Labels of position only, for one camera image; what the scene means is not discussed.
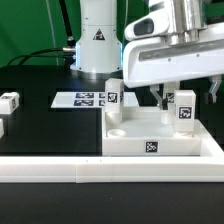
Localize white L-shaped fence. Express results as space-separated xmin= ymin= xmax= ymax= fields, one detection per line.
xmin=0 ymin=118 xmax=224 ymax=184

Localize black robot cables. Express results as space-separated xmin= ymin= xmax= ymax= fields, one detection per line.
xmin=6 ymin=0 xmax=77 ymax=67

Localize white square tabletop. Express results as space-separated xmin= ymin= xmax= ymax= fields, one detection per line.
xmin=102 ymin=107 xmax=202 ymax=156

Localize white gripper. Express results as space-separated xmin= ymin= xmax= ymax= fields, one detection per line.
xmin=123 ymin=6 xmax=224 ymax=110

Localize white marker plate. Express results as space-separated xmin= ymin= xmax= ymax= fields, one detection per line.
xmin=50 ymin=91 xmax=139 ymax=109

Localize white block left edge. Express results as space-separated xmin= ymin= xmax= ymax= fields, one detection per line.
xmin=0 ymin=118 xmax=4 ymax=139

